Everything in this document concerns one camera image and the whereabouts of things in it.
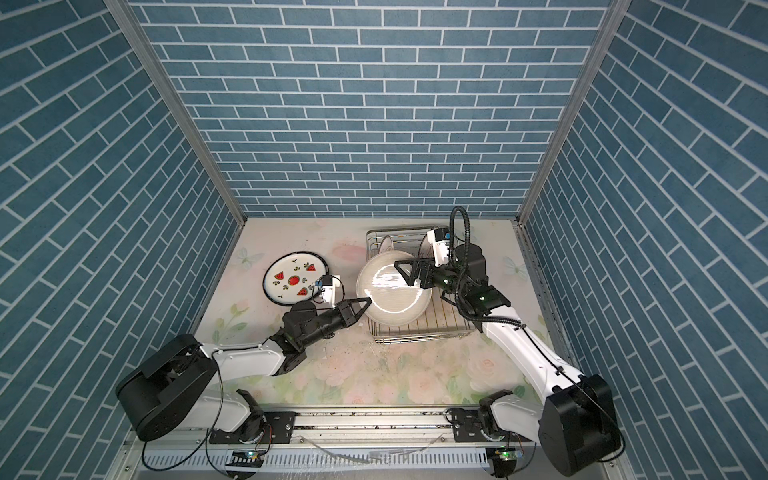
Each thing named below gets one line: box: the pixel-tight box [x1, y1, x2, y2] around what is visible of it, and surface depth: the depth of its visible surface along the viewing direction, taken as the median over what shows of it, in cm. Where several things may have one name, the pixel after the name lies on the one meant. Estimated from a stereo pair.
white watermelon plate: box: [262, 251, 329, 306], surface depth 103 cm
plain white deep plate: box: [356, 250, 433, 327], surface depth 80 cm
